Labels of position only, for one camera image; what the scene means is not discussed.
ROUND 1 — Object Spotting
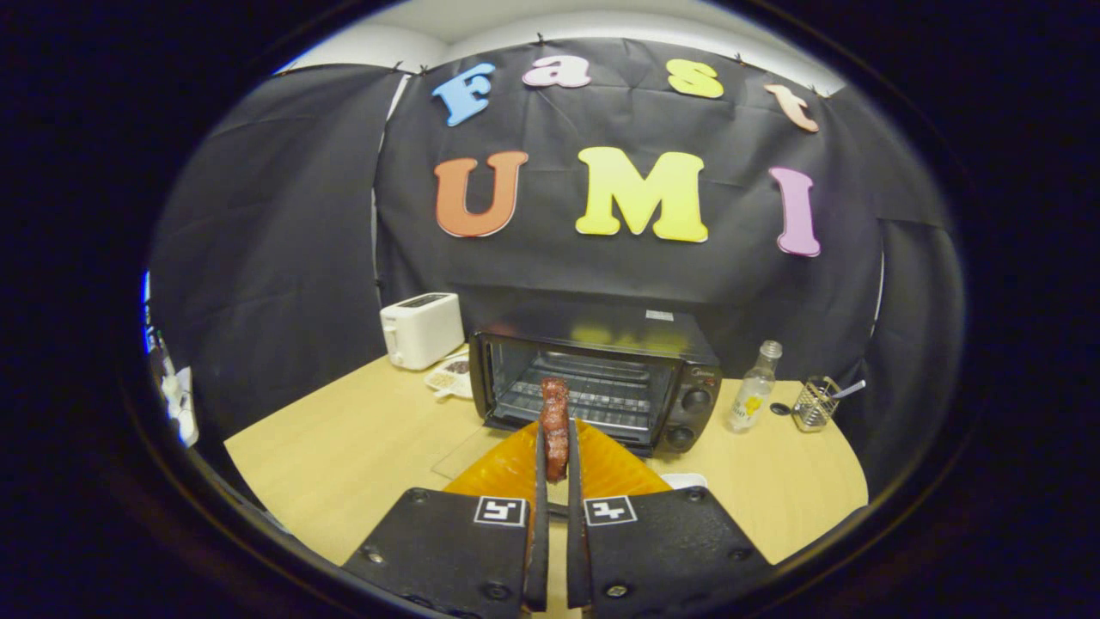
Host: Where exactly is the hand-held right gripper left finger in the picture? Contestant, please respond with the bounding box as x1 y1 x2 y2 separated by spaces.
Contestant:
342 421 551 618

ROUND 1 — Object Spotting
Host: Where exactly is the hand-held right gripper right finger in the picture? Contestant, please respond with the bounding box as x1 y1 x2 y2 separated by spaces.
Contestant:
565 419 772 618

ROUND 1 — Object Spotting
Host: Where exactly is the brown meat piece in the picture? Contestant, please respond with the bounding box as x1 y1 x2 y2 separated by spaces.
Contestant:
540 377 571 482

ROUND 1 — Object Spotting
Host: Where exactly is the black electric oven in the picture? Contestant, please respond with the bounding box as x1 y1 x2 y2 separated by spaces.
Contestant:
432 301 723 479

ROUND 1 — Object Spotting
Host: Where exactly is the white divided spice dish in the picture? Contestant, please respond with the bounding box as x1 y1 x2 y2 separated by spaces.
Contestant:
425 357 475 401

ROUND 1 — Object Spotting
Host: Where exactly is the clear bottle with yellow label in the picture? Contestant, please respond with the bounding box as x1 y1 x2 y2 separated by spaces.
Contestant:
729 340 784 433

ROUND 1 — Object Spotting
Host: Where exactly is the white toaster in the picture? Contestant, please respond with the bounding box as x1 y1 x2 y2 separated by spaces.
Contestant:
380 293 466 371

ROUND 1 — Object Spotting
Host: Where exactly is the black backdrop cloth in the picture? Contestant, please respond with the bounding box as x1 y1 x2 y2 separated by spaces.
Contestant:
150 39 968 491

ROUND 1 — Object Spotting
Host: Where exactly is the metal wire utensil holder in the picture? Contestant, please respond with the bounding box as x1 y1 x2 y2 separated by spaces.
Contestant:
791 376 841 432

